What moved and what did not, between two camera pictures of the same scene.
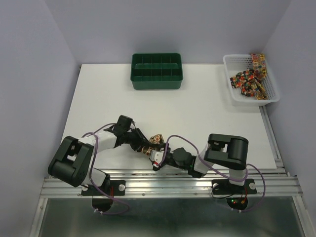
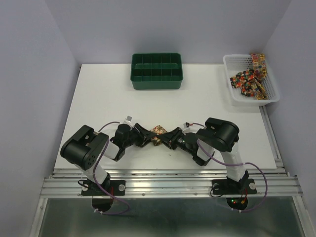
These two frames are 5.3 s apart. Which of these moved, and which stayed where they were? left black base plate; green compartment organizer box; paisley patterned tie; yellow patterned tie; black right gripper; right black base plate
Moved: black right gripper; paisley patterned tie
Stayed: yellow patterned tie; right black base plate; green compartment organizer box; left black base plate
